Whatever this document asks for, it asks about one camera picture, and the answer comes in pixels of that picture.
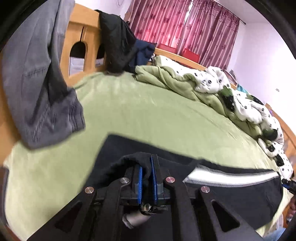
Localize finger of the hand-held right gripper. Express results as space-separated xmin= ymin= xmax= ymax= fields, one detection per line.
xmin=281 ymin=178 xmax=296 ymax=194

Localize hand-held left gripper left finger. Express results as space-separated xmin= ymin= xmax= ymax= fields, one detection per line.
xmin=28 ymin=160 xmax=144 ymax=241

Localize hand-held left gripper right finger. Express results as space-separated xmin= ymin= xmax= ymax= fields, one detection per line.
xmin=150 ymin=154 xmax=264 ymax=241

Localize black pants with white stripe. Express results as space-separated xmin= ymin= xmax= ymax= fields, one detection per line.
xmin=87 ymin=133 xmax=284 ymax=230

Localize green bed sheet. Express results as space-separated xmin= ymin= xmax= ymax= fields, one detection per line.
xmin=3 ymin=71 xmax=287 ymax=241

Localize white and green patterned quilt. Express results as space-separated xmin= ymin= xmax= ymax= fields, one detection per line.
xmin=134 ymin=56 xmax=294 ymax=179

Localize navy blue garment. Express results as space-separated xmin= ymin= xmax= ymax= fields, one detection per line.
xmin=128 ymin=40 xmax=155 ymax=69

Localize red box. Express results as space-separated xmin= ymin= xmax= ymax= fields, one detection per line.
xmin=181 ymin=48 xmax=200 ymax=62

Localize grey jeans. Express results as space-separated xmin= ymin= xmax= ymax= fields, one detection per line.
xmin=1 ymin=0 xmax=86 ymax=149

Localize black jacket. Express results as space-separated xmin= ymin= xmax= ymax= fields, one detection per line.
xmin=95 ymin=10 xmax=138 ymax=76

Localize red patterned curtain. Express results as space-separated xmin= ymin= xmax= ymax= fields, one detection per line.
xmin=125 ymin=0 xmax=193 ymax=50
xmin=177 ymin=0 xmax=241 ymax=69

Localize wooden bed frame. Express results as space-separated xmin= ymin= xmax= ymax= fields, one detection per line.
xmin=0 ymin=2 xmax=296 ymax=163

